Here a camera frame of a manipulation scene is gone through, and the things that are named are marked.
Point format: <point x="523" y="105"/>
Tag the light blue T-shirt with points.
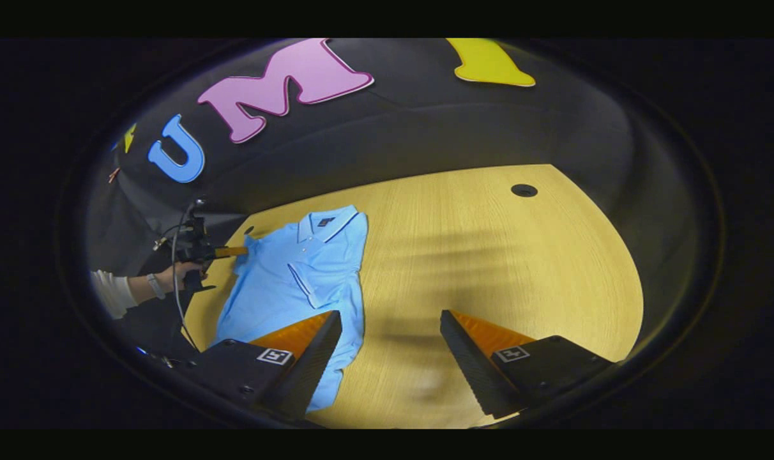
<point x="291" y="268"/>

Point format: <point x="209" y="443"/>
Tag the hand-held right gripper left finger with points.
<point x="310" y="367"/>

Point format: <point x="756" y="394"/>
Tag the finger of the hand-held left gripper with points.
<point x="232" y="252"/>

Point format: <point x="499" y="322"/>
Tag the white wristband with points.
<point x="156" y="285"/>

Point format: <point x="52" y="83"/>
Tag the small red clip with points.
<point x="113" y="174"/>

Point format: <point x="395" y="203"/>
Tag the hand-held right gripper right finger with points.
<point x="473" y="364"/>

